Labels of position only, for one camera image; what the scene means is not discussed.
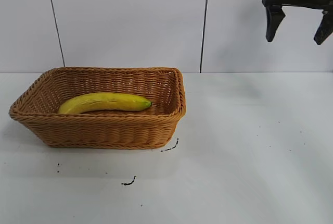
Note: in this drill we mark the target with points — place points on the yellow banana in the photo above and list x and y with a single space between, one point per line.
104 101

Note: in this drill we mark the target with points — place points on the brown woven wicker basket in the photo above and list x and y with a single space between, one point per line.
104 130

